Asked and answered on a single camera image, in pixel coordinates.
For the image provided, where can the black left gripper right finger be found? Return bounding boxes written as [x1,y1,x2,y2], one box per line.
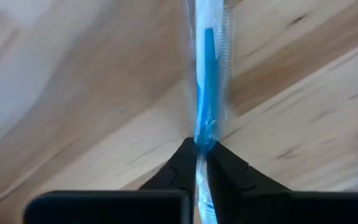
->
[206,141,291,224]

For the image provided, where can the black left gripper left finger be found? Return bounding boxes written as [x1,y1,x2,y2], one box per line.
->
[139,137,198,203]

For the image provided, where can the blue toothbrush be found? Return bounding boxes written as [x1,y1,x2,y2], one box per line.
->
[183,0,234,224]

